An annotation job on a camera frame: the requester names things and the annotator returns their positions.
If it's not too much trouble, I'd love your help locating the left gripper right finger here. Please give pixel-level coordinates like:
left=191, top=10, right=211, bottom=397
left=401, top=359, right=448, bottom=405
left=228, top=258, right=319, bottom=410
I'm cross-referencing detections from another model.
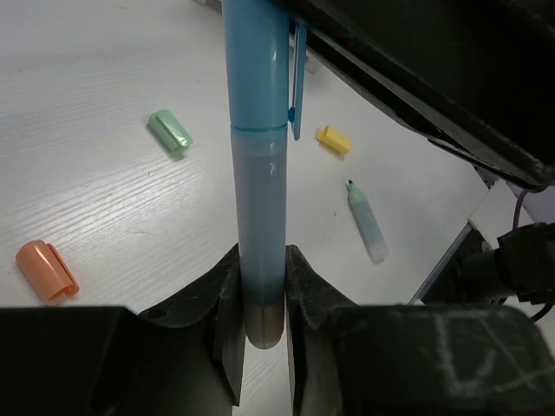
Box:
left=286, top=245, right=554, bottom=415

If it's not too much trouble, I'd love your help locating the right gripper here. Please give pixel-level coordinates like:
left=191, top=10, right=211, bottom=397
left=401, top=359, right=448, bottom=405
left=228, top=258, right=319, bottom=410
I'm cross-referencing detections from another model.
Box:
left=281, top=0, right=554, bottom=191

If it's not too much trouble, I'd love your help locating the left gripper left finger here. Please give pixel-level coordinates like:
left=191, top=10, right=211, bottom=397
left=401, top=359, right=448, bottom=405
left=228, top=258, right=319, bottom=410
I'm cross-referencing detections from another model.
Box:
left=1, top=248, right=245, bottom=415

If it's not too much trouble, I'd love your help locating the green marker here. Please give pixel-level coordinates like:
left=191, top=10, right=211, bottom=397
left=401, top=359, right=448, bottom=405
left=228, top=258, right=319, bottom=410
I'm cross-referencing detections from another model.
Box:
left=347, top=179, right=389, bottom=263

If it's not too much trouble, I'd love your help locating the blue cap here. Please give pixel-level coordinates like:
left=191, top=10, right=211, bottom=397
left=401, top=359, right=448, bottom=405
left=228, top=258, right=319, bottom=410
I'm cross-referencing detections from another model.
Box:
left=222, top=0, right=307, bottom=140

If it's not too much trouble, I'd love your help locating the blue marker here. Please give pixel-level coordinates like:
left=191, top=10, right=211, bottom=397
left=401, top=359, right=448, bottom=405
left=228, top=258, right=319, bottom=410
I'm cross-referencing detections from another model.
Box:
left=231, top=128, right=287, bottom=349

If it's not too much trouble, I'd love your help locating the green cap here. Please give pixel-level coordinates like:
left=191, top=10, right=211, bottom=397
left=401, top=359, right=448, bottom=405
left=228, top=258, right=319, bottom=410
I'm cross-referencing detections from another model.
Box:
left=147, top=109, right=193, bottom=153

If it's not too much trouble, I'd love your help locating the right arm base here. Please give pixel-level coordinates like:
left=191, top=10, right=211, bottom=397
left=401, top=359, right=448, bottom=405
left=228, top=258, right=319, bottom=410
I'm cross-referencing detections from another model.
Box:
left=421, top=223, right=554, bottom=321

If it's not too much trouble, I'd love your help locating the yellow cap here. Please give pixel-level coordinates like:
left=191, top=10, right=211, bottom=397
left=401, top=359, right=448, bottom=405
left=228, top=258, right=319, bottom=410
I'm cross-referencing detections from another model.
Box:
left=317, top=126, right=352, bottom=155

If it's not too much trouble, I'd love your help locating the orange cap left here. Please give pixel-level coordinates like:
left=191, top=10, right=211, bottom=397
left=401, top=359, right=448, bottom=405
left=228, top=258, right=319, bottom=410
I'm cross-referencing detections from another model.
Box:
left=16, top=240, right=80, bottom=302

